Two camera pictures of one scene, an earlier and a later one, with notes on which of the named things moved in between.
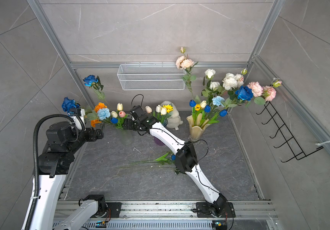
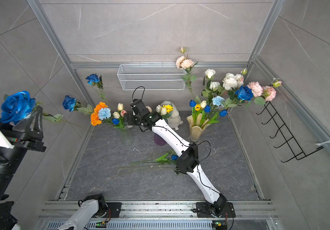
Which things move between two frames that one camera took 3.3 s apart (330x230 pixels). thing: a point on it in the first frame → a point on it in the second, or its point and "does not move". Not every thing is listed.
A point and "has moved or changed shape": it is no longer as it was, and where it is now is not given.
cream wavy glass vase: [196, 131] does not move
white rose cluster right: [231, 81] does not move
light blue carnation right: [217, 101] does not move
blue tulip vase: [114, 120] does not move
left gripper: [98, 132] → [19, 138]
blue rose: [91, 80] has moved or changed shape
